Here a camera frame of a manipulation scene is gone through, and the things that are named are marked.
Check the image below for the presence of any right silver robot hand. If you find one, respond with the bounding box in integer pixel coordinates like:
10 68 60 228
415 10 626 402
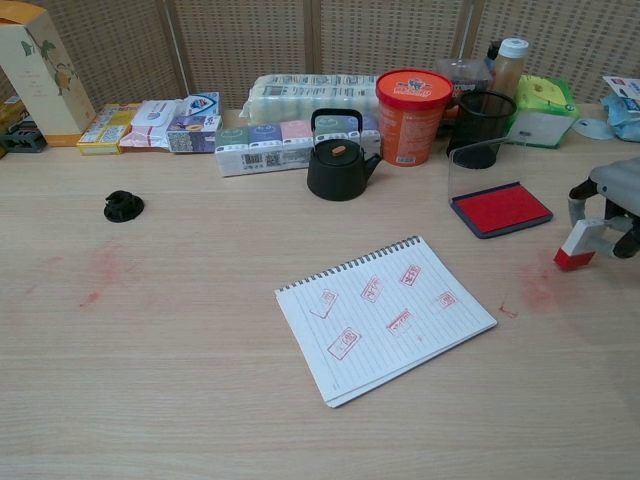
567 157 640 261

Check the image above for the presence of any white red stamp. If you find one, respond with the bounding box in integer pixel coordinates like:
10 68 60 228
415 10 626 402
552 218 606 273

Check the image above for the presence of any spiral notepad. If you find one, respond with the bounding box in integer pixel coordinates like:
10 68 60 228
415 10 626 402
273 234 499 410

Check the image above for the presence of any pale blue round disc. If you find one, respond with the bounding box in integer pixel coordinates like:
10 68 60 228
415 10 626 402
571 117 615 141

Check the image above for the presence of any blue white wipes pack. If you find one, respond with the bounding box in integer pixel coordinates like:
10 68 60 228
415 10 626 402
599 75 640 144

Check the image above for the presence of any green tissue pack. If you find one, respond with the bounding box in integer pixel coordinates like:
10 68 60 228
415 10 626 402
504 74 581 150

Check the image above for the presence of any red ink pad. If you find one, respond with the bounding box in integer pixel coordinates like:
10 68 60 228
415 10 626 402
446 138 555 240

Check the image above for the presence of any brown bottle white cap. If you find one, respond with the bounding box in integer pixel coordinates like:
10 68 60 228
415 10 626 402
487 36 530 101

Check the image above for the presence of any dark bottle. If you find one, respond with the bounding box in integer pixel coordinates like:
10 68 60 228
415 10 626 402
483 39 503 76

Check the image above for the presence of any orange cylindrical tub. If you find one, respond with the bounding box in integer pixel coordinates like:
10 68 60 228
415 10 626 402
375 68 454 167

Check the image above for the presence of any black teapot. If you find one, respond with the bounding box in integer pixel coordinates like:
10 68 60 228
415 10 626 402
306 108 384 202

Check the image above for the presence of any row of pastel boxes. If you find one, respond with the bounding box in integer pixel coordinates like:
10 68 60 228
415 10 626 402
214 115 380 179

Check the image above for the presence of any wooden woven folding screen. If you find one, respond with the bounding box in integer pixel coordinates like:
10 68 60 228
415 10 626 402
0 0 640 109

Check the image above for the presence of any blue white small box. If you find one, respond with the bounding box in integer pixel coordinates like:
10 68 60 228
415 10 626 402
177 91 221 121

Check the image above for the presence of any purple small box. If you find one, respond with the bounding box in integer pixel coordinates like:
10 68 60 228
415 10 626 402
165 114 223 154

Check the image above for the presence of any pink wet wipes pack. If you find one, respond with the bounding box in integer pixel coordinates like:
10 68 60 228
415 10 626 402
118 99 184 153

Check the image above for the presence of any yellow flat box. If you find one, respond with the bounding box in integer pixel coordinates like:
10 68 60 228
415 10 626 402
75 102 144 156

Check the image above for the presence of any tall cream orange box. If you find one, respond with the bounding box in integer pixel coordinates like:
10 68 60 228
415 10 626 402
0 1 97 148

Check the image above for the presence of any small black rack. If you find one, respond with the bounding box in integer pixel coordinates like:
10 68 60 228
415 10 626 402
0 119 49 160

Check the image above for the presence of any gold foil pack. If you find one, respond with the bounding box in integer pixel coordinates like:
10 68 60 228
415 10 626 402
0 95 25 127

